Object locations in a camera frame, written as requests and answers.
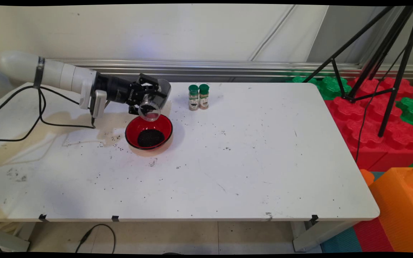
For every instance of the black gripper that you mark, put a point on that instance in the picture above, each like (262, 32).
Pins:
(115, 91)

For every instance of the clear jar with black seeds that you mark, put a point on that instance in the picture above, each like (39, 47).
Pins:
(162, 94)

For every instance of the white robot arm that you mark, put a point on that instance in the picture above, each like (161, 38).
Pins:
(59, 73)

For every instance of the red bowl with black rim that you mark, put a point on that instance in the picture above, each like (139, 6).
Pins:
(134, 130)

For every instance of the black seed pile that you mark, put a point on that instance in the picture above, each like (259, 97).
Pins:
(151, 138)

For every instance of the green-capped spice bottle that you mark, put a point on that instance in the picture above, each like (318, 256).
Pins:
(193, 102)
(204, 100)

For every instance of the green foam mat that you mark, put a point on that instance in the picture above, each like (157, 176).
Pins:
(332, 87)

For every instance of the white metal table leg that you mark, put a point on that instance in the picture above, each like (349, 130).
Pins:
(314, 236)
(5, 240)

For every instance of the red foam block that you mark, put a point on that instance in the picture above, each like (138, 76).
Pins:
(368, 143)

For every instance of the teal foam mat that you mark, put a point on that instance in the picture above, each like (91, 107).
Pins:
(341, 242)

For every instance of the black tripod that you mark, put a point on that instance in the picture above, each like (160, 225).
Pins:
(390, 107)

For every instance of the red foam mat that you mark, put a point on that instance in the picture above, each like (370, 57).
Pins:
(371, 236)

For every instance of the green foam block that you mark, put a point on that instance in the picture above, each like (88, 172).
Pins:
(412, 111)

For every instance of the orange foam block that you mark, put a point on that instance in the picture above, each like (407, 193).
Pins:
(400, 211)

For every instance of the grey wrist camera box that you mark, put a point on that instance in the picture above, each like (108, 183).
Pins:
(98, 104)

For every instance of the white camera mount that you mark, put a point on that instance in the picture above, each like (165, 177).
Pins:
(85, 96)

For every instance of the aluminium rail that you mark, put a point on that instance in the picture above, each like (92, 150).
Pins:
(228, 66)

